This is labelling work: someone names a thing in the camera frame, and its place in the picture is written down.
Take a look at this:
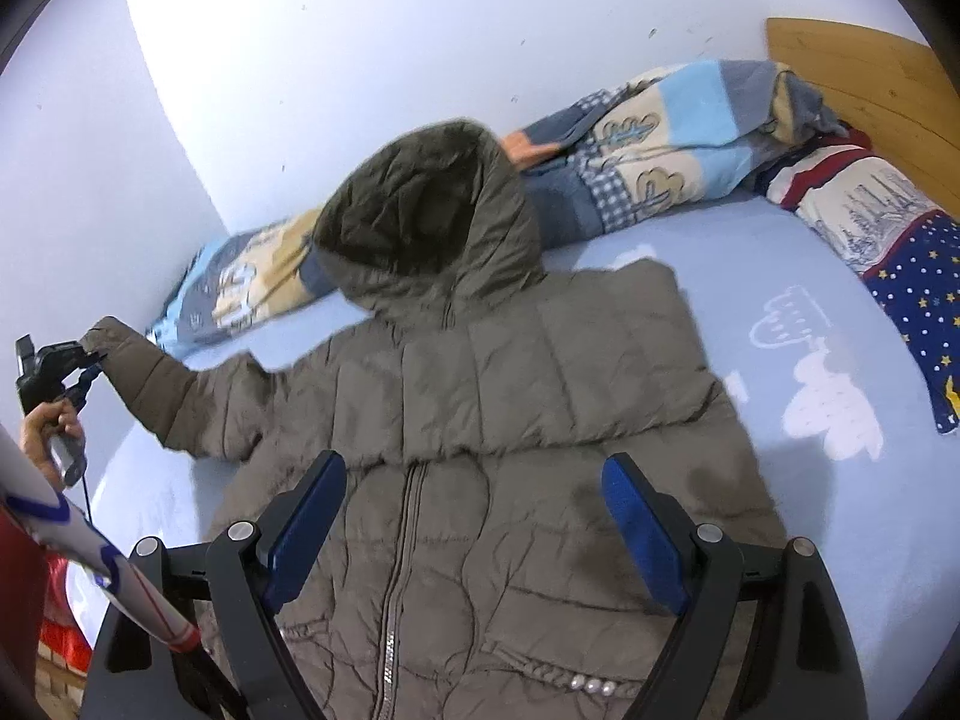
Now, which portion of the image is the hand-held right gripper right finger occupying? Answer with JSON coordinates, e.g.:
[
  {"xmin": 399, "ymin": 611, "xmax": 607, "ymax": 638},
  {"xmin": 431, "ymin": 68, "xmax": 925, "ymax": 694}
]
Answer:
[{"xmin": 602, "ymin": 452, "xmax": 871, "ymax": 720}]

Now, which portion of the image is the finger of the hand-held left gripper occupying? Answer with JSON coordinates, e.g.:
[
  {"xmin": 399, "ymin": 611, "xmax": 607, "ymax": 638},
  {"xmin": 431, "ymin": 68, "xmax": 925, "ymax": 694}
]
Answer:
[{"xmin": 73, "ymin": 361, "xmax": 104, "ymax": 415}]

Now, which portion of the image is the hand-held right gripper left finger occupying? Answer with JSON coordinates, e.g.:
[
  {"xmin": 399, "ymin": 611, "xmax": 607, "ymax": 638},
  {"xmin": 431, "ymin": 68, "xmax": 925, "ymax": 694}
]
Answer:
[{"xmin": 79, "ymin": 450, "xmax": 347, "ymax": 720}]

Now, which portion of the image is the olive hooded padded jacket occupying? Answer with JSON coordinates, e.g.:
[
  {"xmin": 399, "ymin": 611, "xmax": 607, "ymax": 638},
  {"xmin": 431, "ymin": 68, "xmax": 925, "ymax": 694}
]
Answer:
[{"xmin": 79, "ymin": 118, "xmax": 788, "ymax": 720}]

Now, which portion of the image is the person's left hand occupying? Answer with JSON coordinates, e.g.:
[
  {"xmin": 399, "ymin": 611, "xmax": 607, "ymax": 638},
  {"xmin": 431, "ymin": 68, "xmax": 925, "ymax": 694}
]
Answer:
[{"xmin": 21, "ymin": 399, "xmax": 85, "ymax": 492}]

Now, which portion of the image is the white striped sleeve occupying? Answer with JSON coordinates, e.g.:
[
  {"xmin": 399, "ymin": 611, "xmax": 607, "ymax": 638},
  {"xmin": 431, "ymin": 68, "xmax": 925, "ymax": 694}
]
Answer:
[{"xmin": 0, "ymin": 424, "xmax": 202, "ymax": 652}]

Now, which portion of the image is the light blue cloud bed sheet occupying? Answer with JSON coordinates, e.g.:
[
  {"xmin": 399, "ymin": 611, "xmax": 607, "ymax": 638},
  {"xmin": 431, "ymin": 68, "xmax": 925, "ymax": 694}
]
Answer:
[{"xmin": 64, "ymin": 187, "xmax": 960, "ymax": 720}]

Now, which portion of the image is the red basket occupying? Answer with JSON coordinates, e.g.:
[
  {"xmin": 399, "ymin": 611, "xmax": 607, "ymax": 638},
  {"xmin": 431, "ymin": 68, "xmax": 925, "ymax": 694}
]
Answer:
[{"xmin": 37, "ymin": 551, "xmax": 95, "ymax": 672}]

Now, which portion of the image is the striped patterned quilt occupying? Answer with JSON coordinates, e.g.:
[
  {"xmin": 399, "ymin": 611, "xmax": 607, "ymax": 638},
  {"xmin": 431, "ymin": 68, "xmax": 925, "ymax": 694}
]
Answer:
[{"xmin": 146, "ymin": 58, "xmax": 845, "ymax": 350}]

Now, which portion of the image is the wooden headboard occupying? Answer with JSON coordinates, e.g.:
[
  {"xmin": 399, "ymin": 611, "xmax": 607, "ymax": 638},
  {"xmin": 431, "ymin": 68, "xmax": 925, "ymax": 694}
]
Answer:
[{"xmin": 765, "ymin": 17, "xmax": 960, "ymax": 211}]

